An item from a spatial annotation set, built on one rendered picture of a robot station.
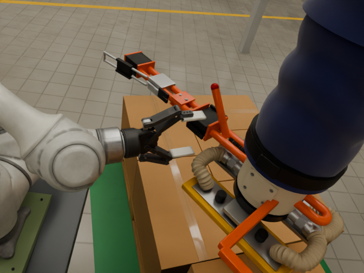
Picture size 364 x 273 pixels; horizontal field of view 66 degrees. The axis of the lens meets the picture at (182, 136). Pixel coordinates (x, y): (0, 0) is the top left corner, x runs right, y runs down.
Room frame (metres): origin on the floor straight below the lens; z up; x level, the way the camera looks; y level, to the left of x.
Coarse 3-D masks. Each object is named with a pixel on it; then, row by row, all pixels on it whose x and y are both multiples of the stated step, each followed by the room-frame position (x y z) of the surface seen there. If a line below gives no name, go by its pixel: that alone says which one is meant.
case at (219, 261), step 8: (296, 248) 0.49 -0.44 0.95; (304, 248) 0.50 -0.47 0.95; (240, 256) 0.42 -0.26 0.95; (192, 264) 0.36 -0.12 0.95; (200, 264) 0.36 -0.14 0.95; (208, 264) 0.37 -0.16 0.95; (216, 264) 0.37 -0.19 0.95; (224, 264) 0.38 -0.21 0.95; (248, 264) 0.40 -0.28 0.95; (320, 264) 0.46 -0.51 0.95; (192, 272) 0.34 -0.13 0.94; (200, 272) 0.34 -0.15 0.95; (208, 272) 0.34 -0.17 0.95; (216, 272) 0.35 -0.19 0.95; (224, 272) 0.36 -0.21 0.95; (232, 272) 0.36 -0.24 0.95; (256, 272) 0.38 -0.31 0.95; (296, 272) 0.41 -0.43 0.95; (312, 272) 0.42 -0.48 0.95; (320, 272) 0.43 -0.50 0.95
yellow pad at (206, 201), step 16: (192, 192) 0.48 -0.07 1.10; (208, 192) 0.49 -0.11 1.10; (224, 192) 0.49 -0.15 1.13; (208, 208) 0.44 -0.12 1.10; (224, 224) 0.41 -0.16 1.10; (240, 240) 0.38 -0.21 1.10; (256, 240) 0.38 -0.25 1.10; (272, 240) 0.40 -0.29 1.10; (256, 256) 0.35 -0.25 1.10; (272, 272) 0.32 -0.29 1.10; (288, 272) 0.33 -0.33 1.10
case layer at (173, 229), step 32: (128, 96) 1.56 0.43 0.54; (192, 96) 1.77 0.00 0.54; (224, 96) 1.88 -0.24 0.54; (128, 160) 1.22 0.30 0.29; (192, 160) 1.13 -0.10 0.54; (160, 192) 0.86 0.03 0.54; (160, 224) 0.68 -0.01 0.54; (192, 224) 0.73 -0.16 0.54; (160, 256) 0.54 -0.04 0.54; (192, 256) 0.58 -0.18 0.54
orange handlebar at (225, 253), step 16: (176, 96) 0.73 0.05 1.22; (224, 144) 0.58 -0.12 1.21; (240, 144) 0.60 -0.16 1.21; (240, 160) 0.54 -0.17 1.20; (272, 208) 0.41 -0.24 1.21; (304, 208) 0.43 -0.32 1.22; (320, 208) 0.45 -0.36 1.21; (240, 224) 0.34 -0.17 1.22; (256, 224) 0.36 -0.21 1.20; (320, 224) 0.40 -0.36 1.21; (224, 240) 0.29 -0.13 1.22; (224, 256) 0.26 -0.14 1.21; (240, 272) 0.24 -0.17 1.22
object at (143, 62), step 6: (126, 54) 0.88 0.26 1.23; (132, 54) 0.89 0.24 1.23; (138, 54) 0.91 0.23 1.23; (126, 60) 0.87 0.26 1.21; (132, 60) 0.85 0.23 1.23; (138, 60) 0.87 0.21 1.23; (144, 60) 0.88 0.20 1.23; (150, 60) 0.89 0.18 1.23; (138, 66) 0.83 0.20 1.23; (144, 66) 0.85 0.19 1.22; (150, 66) 0.87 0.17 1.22
